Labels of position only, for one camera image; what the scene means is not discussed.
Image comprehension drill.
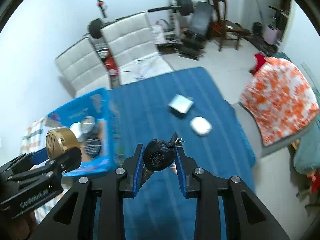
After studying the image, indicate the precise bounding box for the black car key with keyring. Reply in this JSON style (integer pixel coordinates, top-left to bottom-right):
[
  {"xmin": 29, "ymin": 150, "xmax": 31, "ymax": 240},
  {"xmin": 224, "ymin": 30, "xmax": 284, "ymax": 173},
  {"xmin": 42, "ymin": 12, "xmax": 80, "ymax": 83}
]
[{"xmin": 143, "ymin": 133, "xmax": 184, "ymax": 172}]

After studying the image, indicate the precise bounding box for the plaid orange blue cloth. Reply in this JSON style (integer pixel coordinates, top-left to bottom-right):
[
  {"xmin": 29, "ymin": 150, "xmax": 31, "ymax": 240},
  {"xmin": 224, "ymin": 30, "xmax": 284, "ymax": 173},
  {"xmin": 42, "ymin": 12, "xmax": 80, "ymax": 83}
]
[{"xmin": 20, "ymin": 117, "xmax": 47, "ymax": 154}]

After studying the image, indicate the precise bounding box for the black round patterned tin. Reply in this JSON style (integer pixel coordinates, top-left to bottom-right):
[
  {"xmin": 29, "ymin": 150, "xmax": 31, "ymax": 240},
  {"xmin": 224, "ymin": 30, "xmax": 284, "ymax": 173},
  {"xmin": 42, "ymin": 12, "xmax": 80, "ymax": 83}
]
[{"xmin": 85, "ymin": 138, "xmax": 101, "ymax": 158}]

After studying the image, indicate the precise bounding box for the white round tin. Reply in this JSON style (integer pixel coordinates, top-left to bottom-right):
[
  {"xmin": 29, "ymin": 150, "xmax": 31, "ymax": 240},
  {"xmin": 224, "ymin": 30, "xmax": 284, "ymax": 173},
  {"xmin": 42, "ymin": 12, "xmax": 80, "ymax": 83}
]
[{"xmin": 69, "ymin": 122, "xmax": 85, "ymax": 142}]

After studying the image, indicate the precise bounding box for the silver round tin gold emblem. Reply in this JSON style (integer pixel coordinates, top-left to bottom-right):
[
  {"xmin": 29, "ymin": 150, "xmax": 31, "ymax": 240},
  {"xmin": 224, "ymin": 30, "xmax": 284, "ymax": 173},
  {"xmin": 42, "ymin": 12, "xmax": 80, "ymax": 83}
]
[{"xmin": 81, "ymin": 115, "xmax": 97, "ymax": 134}]

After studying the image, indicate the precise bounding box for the blue cardboard milk box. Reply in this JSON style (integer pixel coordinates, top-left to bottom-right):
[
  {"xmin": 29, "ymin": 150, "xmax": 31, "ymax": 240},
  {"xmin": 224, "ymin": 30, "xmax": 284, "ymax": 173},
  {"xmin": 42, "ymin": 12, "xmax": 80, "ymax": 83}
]
[{"xmin": 48, "ymin": 88, "xmax": 119, "ymax": 177}]

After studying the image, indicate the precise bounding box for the teal fabric pile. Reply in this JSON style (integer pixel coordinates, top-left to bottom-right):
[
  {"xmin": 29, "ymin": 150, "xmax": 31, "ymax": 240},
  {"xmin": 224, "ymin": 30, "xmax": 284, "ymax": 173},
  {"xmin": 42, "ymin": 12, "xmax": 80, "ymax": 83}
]
[{"xmin": 292, "ymin": 112, "xmax": 320, "ymax": 176}]

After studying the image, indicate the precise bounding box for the blue striped tablecloth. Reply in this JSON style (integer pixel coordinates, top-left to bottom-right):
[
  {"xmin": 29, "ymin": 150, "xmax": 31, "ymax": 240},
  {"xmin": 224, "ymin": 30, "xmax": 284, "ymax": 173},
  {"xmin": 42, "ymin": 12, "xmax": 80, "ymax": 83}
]
[{"xmin": 98, "ymin": 67, "xmax": 255, "ymax": 239}]

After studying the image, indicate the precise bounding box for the white earbuds case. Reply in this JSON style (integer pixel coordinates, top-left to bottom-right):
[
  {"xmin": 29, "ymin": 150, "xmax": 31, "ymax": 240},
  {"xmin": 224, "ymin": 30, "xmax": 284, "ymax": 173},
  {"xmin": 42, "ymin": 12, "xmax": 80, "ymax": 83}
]
[{"xmin": 190, "ymin": 116, "xmax": 212, "ymax": 137}]

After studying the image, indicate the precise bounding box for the black silver charger block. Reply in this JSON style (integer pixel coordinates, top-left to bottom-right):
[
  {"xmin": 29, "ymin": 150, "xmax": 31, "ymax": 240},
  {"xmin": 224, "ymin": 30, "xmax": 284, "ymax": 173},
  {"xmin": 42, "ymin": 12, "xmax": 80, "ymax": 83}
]
[{"xmin": 168, "ymin": 94, "xmax": 194, "ymax": 114}]

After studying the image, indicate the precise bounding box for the white padded chair left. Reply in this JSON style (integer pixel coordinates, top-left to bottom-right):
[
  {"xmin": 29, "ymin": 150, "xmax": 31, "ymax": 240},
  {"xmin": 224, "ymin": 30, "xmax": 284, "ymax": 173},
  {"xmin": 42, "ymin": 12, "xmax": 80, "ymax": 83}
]
[{"xmin": 55, "ymin": 37, "xmax": 111, "ymax": 98}]

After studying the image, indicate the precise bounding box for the white padded chair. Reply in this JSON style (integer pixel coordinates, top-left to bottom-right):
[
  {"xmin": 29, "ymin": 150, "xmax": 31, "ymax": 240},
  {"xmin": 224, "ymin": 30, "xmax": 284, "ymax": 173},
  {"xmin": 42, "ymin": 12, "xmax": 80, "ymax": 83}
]
[
  {"xmin": 101, "ymin": 12, "xmax": 174, "ymax": 85},
  {"xmin": 55, "ymin": 37, "xmax": 111, "ymax": 98}
]

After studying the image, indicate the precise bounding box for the red bag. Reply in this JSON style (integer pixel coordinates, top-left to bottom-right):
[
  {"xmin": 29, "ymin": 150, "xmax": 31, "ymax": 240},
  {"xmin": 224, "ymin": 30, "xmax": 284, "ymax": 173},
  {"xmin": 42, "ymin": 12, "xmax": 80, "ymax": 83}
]
[{"xmin": 104, "ymin": 50, "xmax": 120, "ymax": 88}]

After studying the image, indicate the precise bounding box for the orange white floral cushion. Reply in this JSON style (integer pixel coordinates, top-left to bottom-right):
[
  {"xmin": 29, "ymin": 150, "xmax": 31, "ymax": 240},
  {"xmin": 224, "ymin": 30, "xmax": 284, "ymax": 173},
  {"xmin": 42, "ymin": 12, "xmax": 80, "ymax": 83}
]
[{"xmin": 239, "ymin": 57, "xmax": 319, "ymax": 146}]

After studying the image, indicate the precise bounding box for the white padded chair right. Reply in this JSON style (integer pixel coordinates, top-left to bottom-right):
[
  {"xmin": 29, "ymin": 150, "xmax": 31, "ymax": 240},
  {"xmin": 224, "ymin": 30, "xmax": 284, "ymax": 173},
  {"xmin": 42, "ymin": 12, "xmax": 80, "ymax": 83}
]
[{"xmin": 101, "ymin": 12, "xmax": 174, "ymax": 85}]

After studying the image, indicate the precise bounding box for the barbell with black plates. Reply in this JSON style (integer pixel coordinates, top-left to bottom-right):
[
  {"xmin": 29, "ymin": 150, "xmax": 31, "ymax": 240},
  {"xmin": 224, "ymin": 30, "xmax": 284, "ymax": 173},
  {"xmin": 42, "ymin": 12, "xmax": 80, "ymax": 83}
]
[{"xmin": 87, "ymin": 0, "xmax": 194, "ymax": 40}]

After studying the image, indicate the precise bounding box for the black weight bench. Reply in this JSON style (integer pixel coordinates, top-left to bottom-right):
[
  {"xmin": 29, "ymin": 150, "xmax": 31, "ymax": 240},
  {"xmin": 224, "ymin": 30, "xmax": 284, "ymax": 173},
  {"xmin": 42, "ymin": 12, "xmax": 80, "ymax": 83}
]
[{"xmin": 179, "ymin": 2, "xmax": 214, "ymax": 60}]

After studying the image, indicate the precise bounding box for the brown wooden chair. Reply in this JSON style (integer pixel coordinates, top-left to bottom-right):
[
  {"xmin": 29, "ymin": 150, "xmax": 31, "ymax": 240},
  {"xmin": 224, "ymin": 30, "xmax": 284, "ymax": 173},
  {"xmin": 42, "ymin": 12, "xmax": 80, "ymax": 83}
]
[{"xmin": 207, "ymin": 0, "xmax": 250, "ymax": 51}]

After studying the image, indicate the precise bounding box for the blue wire clothes hanger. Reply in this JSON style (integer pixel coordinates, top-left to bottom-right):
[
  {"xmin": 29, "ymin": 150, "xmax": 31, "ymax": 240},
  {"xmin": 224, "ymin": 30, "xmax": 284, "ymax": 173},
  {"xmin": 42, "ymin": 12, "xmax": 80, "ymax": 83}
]
[{"xmin": 126, "ymin": 55, "xmax": 159, "ymax": 80}]

